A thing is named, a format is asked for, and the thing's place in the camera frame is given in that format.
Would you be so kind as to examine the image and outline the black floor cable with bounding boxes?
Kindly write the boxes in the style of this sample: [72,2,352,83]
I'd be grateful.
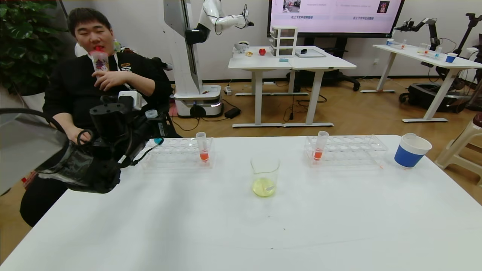
[284,94,328,122]

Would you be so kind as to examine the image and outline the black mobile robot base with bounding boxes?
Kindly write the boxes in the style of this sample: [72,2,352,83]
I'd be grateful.
[399,83,465,113]

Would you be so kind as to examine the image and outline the seated man's left hand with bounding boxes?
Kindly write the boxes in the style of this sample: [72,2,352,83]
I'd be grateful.
[92,70,130,91]

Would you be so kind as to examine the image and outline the white standing desk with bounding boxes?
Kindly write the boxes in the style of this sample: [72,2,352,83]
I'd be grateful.
[283,46,357,128]
[228,46,298,128]

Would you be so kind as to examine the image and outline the grey flat tray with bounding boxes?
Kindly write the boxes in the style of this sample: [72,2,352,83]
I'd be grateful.
[295,48,326,58]

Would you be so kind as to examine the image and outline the seated man's right hand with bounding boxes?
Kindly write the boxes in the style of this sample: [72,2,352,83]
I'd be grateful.
[73,128,93,145]

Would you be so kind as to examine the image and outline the man in black sweater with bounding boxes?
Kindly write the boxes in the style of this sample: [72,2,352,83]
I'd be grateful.
[20,8,181,226]

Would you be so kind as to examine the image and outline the green potted plant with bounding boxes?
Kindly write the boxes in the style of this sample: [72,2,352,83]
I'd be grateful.
[0,0,69,96]

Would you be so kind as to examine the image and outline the plastic drink cup red lid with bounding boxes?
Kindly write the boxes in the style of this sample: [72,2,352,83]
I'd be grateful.
[88,46,110,74]

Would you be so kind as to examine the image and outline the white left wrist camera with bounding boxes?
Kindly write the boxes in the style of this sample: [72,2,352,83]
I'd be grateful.
[118,91,143,111]

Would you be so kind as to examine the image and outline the blue pigment test tube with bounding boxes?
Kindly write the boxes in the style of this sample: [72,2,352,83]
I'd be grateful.
[145,110,165,146]

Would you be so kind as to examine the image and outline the large wall display screen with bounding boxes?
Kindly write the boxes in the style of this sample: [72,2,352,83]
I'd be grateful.
[267,0,405,38]

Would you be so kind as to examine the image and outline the black display stand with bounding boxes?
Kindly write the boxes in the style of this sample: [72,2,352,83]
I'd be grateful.
[288,37,361,93]

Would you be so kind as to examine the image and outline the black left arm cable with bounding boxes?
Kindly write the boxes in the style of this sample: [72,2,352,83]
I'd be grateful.
[0,108,57,130]

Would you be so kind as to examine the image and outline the white drawer organizer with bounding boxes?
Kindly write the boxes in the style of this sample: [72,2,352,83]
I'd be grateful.
[270,26,299,58]

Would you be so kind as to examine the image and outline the blue white paper cup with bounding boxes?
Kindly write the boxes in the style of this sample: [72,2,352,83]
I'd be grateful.
[394,134,433,169]

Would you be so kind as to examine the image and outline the long white work desk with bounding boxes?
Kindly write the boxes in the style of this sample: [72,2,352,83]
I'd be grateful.
[360,44,476,123]

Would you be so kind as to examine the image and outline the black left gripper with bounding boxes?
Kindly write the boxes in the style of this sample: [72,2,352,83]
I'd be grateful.
[132,113,171,142]

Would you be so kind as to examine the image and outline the clear glass beaker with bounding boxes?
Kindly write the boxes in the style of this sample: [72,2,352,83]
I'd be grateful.
[251,154,281,198]

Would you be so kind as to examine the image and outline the white plant pot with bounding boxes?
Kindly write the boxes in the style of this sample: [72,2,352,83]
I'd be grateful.
[21,91,51,113]

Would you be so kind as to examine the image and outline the clear acrylic test tube rack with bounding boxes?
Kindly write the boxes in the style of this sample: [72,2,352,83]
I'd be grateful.
[141,137,214,169]
[304,135,388,166]

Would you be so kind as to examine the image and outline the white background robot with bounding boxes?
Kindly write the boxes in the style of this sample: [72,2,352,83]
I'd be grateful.
[163,0,255,118]

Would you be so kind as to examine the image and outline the red pigment test tube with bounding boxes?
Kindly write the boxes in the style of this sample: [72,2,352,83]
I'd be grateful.
[313,131,329,161]
[196,132,210,163]

